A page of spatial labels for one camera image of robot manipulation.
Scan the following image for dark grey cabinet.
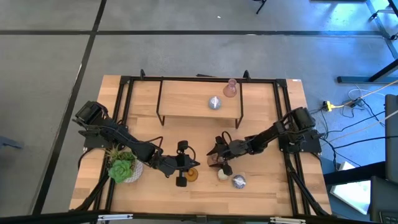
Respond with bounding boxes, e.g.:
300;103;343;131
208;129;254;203
369;93;398;224

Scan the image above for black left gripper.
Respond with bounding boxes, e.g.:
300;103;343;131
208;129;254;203
163;140;201;188

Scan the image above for black desk base bar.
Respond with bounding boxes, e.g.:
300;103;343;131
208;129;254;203
337;58;398;84

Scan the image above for black overhead rig bar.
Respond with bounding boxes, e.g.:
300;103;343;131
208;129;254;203
0;210;398;224

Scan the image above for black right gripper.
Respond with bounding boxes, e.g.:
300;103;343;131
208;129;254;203
207;136;249;177

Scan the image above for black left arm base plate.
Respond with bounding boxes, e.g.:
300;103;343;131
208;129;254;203
79;129;119;149

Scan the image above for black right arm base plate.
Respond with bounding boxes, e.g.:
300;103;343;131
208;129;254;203
278;130;323;154

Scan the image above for grey floor object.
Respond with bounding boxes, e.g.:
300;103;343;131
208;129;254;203
0;135;24;150

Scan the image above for pink glass candlestick holder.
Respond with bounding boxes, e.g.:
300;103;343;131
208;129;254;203
222;78;238;98
207;153;225;168

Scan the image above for yellow power plug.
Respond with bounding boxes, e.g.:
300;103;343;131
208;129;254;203
322;100;339;112

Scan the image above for black stand leg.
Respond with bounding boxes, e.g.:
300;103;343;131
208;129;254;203
253;0;268;15

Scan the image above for wooden shelf black metal legs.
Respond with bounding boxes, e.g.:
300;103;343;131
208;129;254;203
156;79;244;129

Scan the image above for green succulent in white pot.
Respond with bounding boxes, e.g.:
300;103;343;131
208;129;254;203
105;146;144;184

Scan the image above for silver metal bracket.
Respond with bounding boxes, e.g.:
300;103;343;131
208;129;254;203
269;217;307;224
98;213;134;222

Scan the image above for amber glass candlestick holder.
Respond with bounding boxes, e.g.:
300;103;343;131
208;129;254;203
185;167;199;183

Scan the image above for white box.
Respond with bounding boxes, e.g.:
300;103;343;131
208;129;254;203
329;161;373;215

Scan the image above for grey metal desk frame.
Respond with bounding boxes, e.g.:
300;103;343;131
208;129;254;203
366;0;398;60

